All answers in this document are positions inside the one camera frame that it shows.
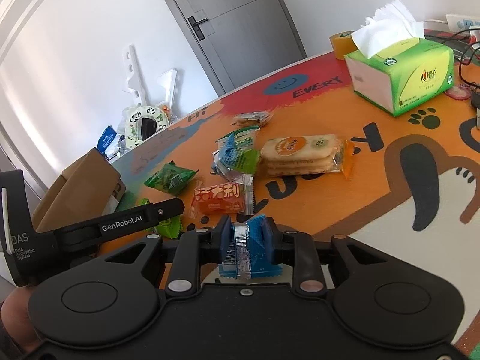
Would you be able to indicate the bunch of keys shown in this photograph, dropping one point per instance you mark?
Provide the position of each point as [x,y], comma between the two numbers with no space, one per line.
[476,101]

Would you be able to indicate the blue green silver snack packet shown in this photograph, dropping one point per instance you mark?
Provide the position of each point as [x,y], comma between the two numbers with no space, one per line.
[240,159]

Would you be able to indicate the rice cracker packet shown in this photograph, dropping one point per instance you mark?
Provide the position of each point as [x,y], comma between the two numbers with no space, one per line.
[300,157]

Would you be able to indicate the light green snack packet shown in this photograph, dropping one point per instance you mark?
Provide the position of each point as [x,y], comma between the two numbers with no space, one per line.
[170,228]

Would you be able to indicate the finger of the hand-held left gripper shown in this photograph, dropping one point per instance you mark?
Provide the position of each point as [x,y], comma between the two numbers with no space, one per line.
[168,209]

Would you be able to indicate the clear brown snack packet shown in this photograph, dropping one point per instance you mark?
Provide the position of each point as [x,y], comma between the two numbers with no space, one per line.
[253,119]

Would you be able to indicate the blue bag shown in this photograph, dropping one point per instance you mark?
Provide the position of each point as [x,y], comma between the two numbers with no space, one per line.
[107,137]

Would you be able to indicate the short white foam board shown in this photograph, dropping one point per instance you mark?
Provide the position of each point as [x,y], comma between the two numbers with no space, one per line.
[168,82]

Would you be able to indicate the colourful cartoon table mat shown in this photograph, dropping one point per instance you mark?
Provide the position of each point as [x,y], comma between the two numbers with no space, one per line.
[337,210]

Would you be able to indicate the tall white foam board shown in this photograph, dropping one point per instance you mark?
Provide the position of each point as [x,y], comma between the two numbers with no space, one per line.
[135,75]

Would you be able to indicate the white power strip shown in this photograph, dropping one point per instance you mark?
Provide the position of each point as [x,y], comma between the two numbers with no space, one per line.
[455,20]

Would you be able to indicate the orange snack packet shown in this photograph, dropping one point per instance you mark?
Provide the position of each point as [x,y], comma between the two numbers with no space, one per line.
[219,200]

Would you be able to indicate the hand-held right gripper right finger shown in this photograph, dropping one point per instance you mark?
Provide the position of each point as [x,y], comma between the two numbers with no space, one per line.
[270,237]

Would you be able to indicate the panda print toilet seat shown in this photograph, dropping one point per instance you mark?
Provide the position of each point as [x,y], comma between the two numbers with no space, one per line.
[150,110]

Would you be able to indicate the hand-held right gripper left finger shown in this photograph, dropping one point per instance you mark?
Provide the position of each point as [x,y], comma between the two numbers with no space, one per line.
[224,237]

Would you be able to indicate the green tissue box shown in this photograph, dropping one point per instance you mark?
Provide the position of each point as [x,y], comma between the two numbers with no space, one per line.
[412,75]

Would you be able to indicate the yellow tape roll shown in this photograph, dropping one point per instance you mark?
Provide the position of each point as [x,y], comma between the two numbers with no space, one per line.
[341,47]

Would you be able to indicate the brown cardboard box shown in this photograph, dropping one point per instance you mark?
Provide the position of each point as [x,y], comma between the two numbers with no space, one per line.
[82,187]

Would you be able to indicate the grey door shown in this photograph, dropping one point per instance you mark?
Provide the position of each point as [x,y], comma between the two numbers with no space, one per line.
[243,26]

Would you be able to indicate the dark green snack packet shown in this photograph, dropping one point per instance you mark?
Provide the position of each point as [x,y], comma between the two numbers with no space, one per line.
[170,178]

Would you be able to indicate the person's left hand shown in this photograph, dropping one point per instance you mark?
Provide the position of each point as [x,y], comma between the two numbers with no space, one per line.
[15,307]

